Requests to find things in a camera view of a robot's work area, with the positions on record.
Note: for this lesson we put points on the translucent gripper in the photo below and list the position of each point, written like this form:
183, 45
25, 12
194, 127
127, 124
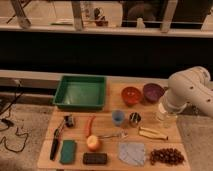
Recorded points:
165, 118

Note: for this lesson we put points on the green plastic tray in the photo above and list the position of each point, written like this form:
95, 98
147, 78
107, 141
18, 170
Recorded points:
81, 93

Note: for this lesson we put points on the dark red grape bunch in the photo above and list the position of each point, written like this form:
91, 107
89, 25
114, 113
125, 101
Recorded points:
169, 156

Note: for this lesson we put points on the metal cup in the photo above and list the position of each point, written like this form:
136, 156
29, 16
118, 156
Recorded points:
134, 119

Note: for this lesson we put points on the small black binder clip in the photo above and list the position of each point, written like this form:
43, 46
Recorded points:
69, 121

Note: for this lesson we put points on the red bowl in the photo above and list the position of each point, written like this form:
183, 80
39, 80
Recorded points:
131, 96

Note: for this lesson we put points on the blue plastic cup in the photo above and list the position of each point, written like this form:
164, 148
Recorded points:
118, 117

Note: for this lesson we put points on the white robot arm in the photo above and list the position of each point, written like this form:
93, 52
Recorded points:
186, 86

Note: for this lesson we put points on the black handled knife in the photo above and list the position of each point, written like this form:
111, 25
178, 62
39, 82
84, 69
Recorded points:
55, 144

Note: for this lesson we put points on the orange carrot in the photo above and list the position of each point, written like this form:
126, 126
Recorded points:
88, 127

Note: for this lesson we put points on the green sponge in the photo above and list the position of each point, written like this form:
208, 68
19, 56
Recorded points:
68, 152

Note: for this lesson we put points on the red handled tool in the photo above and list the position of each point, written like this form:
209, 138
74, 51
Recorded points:
59, 129

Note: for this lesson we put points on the banana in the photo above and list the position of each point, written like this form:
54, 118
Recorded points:
151, 133

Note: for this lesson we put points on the purple bowl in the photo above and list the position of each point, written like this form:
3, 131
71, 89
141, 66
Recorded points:
153, 92

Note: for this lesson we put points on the blue cloth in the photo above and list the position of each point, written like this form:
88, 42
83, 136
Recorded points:
132, 153

